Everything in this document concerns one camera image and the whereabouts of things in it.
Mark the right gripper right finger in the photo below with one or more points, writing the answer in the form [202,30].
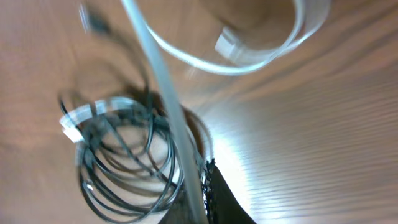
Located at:
[220,204]

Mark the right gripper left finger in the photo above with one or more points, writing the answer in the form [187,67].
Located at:
[179,212]

